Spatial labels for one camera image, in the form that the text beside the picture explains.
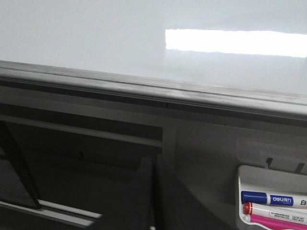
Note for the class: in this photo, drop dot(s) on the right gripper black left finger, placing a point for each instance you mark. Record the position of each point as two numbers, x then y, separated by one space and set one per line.
132 210

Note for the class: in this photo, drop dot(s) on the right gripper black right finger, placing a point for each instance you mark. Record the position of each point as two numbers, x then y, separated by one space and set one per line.
176 208

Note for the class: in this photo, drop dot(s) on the pink whiteboard marker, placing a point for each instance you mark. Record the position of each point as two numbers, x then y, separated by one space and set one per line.
275 224

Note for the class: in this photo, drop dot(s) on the blue capped whiteboard marker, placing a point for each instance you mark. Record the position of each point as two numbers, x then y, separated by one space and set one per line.
275 199

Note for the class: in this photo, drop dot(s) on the red capped whiteboard marker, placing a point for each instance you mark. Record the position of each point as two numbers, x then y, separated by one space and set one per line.
290 215

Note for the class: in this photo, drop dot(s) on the white whiteboard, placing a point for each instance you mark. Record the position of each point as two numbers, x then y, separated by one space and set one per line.
247 55

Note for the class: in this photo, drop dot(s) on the white marker tray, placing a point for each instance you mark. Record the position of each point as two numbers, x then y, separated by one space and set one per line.
256 179

